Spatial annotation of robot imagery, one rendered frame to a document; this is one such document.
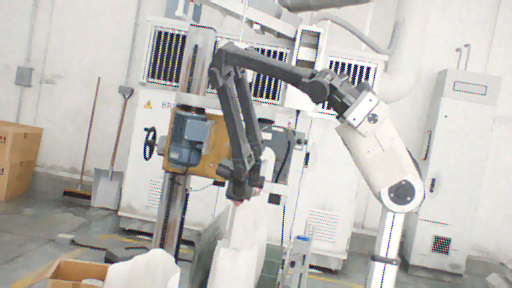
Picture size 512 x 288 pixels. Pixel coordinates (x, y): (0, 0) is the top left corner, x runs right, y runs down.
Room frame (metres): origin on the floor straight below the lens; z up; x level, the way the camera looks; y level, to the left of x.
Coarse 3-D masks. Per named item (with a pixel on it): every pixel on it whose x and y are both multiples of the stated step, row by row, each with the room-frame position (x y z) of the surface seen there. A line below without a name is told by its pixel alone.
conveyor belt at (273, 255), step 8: (272, 248) 4.56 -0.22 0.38; (280, 248) 4.61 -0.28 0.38; (272, 256) 4.30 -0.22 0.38; (280, 256) 4.35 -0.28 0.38; (264, 264) 4.04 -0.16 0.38; (272, 264) 4.07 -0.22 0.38; (280, 264) 4.12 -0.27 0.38; (264, 272) 3.83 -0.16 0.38; (272, 272) 3.87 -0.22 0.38; (264, 280) 3.65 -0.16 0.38; (272, 280) 3.68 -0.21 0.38
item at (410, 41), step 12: (408, 0) 5.89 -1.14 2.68; (420, 0) 5.87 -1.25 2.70; (396, 12) 6.00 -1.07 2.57; (408, 12) 5.88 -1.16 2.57; (420, 12) 5.87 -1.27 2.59; (420, 24) 5.88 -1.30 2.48; (408, 36) 5.87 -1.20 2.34; (420, 36) 5.90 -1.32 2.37; (396, 48) 5.91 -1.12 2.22; (408, 48) 5.87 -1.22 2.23; (420, 48) 5.92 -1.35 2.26
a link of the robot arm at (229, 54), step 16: (224, 48) 2.07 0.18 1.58; (240, 48) 2.10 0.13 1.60; (224, 64) 2.13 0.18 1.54; (240, 64) 2.08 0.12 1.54; (256, 64) 2.05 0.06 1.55; (272, 64) 2.03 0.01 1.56; (288, 64) 2.03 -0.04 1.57; (288, 80) 2.02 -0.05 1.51; (304, 80) 1.96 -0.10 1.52; (320, 80) 1.94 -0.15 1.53; (320, 96) 1.96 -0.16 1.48
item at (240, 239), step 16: (256, 192) 2.80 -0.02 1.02; (240, 208) 2.50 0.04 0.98; (256, 208) 2.63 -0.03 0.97; (240, 224) 2.52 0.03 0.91; (224, 240) 2.57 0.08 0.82; (240, 240) 2.54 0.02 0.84; (256, 240) 2.77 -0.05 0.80; (224, 256) 2.48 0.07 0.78; (240, 256) 2.47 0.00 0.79; (256, 256) 2.69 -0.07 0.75; (224, 272) 2.47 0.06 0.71; (240, 272) 2.47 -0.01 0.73
